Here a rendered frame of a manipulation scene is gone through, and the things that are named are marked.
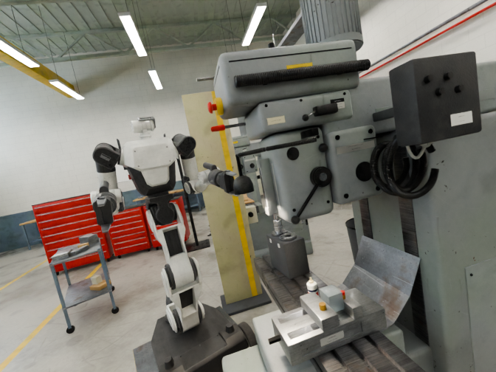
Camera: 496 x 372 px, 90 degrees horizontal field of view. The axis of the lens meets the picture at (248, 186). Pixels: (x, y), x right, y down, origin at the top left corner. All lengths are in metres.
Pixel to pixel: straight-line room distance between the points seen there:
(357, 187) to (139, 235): 5.18
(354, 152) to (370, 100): 0.19
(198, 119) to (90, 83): 8.47
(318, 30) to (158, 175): 1.00
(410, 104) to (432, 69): 0.09
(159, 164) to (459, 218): 1.32
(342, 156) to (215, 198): 1.90
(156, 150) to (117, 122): 8.96
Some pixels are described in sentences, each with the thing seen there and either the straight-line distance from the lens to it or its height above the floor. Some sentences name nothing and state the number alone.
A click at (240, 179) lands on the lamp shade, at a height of 1.50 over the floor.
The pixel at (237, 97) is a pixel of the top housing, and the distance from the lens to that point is 0.80.
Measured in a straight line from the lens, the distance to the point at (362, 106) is 0.99.
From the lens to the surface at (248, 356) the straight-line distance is 1.30.
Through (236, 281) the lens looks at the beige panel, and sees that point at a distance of 2.92.
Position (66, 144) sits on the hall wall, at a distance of 10.83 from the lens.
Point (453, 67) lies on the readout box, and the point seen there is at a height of 1.69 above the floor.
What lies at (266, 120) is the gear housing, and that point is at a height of 1.67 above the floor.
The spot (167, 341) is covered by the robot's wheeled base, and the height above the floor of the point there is 0.57.
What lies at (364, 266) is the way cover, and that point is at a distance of 1.32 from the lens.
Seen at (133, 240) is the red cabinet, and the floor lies 0.32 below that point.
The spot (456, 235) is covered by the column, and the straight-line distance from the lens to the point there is 1.11.
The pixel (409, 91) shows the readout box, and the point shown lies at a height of 1.65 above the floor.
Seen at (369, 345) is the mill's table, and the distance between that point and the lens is 0.98.
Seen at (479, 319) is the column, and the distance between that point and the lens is 1.31.
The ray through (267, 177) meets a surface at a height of 1.48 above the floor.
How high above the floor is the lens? 1.57
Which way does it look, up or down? 6 degrees down
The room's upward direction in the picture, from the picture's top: 11 degrees counter-clockwise
